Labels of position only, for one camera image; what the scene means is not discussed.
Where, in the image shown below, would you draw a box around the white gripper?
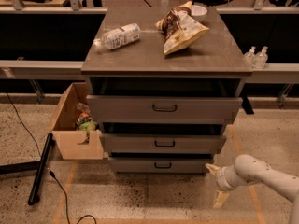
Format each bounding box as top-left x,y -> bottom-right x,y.
205,163 -> 235,208

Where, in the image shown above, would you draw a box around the grey bottom drawer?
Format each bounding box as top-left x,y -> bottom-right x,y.
109,158 -> 210,174

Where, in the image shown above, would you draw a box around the grey drawer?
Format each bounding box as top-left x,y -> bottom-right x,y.
109,158 -> 210,174
100,134 -> 226,154
87,95 -> 242,124

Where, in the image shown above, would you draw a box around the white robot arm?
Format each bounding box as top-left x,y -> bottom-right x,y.
206,154 -> 299,224

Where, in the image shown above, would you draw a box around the grey middle drawer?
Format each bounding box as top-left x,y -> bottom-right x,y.
100,134 -> 226,154

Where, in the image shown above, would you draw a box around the grey three-drawer cabinet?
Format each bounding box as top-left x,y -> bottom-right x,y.
81,7 -> 252,162

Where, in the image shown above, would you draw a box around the grey top drawer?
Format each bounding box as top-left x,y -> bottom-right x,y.
87,95 -> 242,124

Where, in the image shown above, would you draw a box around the left clear sanitizer bottle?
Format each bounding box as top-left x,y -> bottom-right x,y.
244,46 -> 255,66

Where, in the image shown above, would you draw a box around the green snack package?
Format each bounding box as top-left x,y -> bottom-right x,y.
78,121 -> 96,132

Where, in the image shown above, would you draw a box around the crumpled snack wrappers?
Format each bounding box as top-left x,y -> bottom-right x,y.
76,103 -> 92,125

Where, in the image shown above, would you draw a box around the cardboard box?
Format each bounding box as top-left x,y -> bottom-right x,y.
47,82 -> 104,160

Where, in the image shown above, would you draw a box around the yellow brown chip bag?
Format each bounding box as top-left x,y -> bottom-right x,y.
155,1 -> 208,55

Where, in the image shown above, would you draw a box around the white bowl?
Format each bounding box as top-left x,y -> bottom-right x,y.
191,5 -> 208,22

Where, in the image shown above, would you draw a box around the clear plastic water bottle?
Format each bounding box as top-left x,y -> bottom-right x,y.
93,23 -> 141,50

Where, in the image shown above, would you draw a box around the black metal bar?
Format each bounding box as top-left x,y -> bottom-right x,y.
28,133 -> 54,205

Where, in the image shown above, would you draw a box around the black floor cable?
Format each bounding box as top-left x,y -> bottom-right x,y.
5,92 -> 98,224

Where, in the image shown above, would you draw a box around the grey metal rail shelf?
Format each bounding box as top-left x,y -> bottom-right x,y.
0,60 -> 299,84

